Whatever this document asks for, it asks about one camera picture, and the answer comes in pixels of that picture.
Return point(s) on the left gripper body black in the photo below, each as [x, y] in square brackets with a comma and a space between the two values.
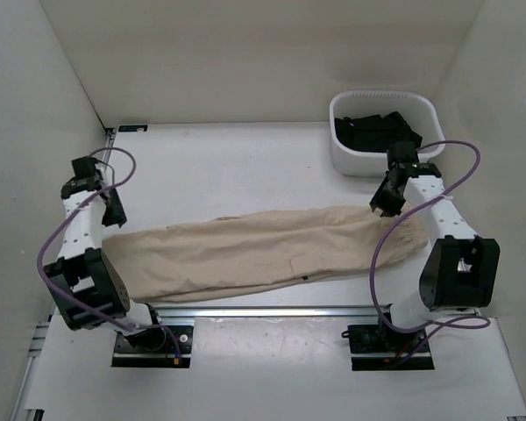
[112, 193]

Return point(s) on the beige trousers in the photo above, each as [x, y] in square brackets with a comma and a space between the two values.
[257, 252]

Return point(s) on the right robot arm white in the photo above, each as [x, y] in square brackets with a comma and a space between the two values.
[460, 271]

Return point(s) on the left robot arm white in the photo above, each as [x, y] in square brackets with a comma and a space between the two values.
[90, 292]

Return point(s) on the black trousers in basket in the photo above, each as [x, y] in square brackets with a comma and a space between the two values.
[376, 133]

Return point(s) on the white plastic basket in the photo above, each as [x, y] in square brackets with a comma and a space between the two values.
[417, 110]

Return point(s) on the dark corner sticker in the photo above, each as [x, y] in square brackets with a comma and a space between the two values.
[132, 128]

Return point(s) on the aluminium front rail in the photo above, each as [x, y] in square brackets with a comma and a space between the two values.
[274, 336]

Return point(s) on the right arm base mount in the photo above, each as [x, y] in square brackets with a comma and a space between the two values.
[376, 348]

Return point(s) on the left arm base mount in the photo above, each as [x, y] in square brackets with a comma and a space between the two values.
[166, 346]

